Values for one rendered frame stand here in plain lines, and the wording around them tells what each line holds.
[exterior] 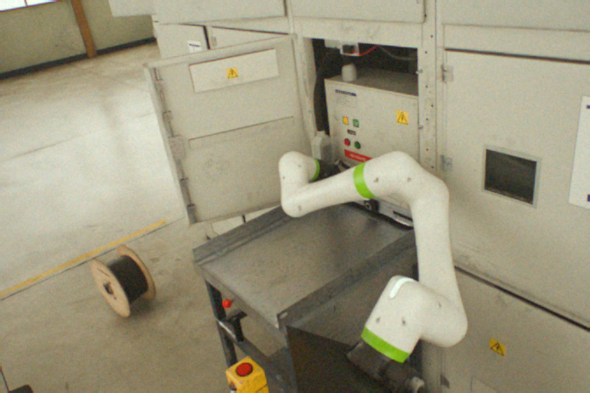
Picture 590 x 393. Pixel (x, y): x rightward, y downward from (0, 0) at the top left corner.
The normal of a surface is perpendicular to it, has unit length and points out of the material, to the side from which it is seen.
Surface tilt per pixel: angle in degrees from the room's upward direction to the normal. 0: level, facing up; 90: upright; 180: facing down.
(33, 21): 90
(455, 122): 90
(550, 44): 90
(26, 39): 90
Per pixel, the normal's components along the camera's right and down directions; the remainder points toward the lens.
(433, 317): 0.54, 0.24
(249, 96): 0.29, 0.41
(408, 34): -0.77, 0.38
